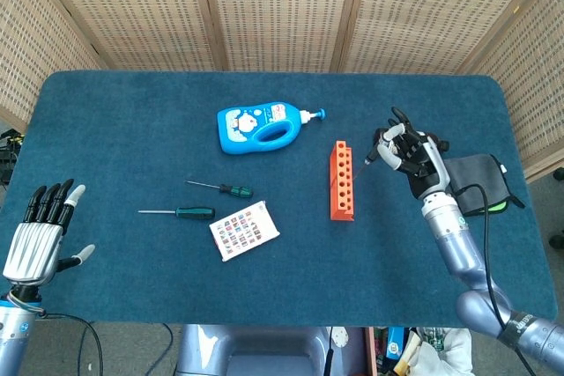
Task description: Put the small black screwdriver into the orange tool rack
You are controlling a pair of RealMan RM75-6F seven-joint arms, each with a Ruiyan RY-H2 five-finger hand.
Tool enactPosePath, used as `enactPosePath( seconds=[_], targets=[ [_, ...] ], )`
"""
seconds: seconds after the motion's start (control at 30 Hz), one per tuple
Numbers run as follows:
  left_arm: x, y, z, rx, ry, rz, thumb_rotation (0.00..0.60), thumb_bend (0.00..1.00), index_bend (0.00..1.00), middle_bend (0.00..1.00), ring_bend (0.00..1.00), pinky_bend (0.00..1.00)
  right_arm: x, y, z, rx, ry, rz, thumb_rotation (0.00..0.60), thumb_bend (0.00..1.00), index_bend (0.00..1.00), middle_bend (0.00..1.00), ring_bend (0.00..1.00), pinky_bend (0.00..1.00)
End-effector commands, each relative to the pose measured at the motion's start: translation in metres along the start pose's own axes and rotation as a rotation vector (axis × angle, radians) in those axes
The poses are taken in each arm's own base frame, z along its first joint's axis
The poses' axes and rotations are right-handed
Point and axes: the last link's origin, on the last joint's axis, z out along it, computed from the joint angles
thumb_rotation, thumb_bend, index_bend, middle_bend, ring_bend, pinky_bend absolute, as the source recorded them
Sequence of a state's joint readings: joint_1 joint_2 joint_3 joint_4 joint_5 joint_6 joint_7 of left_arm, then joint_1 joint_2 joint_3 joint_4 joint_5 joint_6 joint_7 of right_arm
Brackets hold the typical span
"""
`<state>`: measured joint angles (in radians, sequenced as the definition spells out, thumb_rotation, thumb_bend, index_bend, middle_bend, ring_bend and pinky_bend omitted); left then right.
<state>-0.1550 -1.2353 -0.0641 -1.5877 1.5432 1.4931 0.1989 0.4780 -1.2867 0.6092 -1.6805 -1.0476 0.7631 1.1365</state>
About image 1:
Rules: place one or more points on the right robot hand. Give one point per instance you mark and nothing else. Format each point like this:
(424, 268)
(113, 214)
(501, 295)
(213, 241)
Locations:
(423, 160)

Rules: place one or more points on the small blue box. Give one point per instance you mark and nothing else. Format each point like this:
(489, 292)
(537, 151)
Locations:
(394, 343)

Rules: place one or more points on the white picture card box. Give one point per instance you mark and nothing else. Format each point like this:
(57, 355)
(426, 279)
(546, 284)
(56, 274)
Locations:
(242, 230)

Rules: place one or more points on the blue detergent pump bottle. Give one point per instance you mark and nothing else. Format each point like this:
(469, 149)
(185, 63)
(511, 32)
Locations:
(233, 138)

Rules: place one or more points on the blue carpet table cover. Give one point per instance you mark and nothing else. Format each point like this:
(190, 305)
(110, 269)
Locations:
(132, 129)

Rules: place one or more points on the orange perforated block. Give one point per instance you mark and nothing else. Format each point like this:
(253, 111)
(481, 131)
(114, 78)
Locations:
(341, 178)

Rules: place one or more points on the thick green black screwdriver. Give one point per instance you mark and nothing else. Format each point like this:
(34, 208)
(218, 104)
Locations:
(196, 212)

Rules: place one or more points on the black equipment with yellow parts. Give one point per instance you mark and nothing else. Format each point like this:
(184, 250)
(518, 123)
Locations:
(9, 147)

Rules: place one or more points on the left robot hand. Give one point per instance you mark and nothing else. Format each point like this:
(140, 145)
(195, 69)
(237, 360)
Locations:
(33, 248)

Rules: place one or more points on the woven wooden folding screen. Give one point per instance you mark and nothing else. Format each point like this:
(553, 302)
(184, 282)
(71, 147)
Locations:
(282, 6)

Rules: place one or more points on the grey microfibre cloth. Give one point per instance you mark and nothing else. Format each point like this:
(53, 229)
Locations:
(467, 173)

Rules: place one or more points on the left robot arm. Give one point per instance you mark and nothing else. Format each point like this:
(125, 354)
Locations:
(13, 336)

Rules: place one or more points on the blue grey robot torso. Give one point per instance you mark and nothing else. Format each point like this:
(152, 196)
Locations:
(264, 349)

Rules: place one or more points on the thin green black screwdriver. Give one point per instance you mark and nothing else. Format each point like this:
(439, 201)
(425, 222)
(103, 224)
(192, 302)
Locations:
(238, 191)

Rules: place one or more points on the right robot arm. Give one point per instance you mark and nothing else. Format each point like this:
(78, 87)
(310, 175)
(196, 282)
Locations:
(458, 244)

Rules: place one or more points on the silver black precision screwdriver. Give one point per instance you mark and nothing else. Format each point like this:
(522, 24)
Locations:
(373, 155)

